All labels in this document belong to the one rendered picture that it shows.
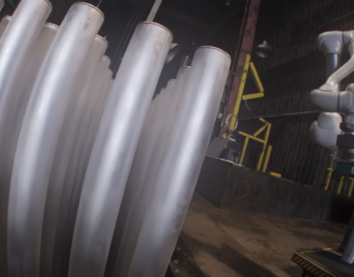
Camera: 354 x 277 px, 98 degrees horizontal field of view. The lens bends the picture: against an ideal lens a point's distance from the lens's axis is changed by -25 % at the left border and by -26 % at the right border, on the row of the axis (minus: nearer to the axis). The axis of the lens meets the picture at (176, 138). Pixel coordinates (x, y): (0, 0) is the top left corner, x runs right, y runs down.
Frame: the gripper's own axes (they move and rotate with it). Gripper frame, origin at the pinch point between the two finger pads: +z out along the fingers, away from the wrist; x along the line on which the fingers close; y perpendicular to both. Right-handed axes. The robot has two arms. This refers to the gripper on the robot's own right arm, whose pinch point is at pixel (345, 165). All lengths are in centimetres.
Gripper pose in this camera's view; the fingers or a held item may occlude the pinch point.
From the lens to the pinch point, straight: 101.0
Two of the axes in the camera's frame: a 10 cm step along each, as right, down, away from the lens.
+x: -2.7, -0.3, 9.6
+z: -2.9, 9.6, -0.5
